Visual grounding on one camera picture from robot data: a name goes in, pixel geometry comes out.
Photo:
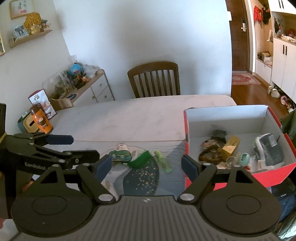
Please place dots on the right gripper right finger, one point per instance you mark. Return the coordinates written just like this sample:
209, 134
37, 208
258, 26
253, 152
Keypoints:
201, 176

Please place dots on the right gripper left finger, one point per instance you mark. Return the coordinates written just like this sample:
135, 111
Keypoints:
90, 177

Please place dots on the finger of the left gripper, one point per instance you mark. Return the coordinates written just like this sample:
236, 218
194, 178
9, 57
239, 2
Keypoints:
79, 157
43, 140

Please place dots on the brown scrunchie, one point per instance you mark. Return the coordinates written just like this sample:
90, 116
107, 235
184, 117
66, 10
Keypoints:
212, 154

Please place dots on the beige bunny face plush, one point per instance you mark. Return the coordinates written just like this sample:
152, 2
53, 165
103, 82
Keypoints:
209, 142

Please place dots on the green frog tube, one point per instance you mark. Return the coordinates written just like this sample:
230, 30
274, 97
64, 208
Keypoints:
162, 162

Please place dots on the yellow small box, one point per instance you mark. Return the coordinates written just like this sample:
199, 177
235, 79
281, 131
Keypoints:
230, 147

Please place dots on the dark plastic bag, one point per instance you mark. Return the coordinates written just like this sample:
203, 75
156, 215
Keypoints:
219, 135

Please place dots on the teal round sharpener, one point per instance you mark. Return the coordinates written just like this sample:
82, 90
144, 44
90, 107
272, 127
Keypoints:
244, 159

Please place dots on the green anime plush pouch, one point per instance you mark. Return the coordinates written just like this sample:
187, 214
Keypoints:
134, 159

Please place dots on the clear plastic bag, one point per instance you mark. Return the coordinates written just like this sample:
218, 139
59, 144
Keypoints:
255, 165

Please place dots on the teal tissue box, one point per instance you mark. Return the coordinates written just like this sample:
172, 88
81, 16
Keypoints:
26, 124

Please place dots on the red white paper bag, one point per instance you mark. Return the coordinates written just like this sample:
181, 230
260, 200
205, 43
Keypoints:
40, 97

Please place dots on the white drawer sideboard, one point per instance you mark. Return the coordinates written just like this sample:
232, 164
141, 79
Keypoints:
96, 90

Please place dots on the blue globe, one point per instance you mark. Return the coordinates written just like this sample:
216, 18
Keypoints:
75, 69

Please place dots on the dark green jacket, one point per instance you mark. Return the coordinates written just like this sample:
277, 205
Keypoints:
288, 123

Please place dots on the red patterned rug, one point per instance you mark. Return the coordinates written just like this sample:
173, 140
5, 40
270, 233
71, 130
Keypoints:
244, 79

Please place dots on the brown wooden chair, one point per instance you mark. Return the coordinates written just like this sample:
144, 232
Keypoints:
160, 78

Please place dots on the brown wooden door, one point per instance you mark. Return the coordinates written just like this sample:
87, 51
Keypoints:
239, 35

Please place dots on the white wall cabinets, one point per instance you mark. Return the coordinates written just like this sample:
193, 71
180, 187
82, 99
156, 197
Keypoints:
274, 34

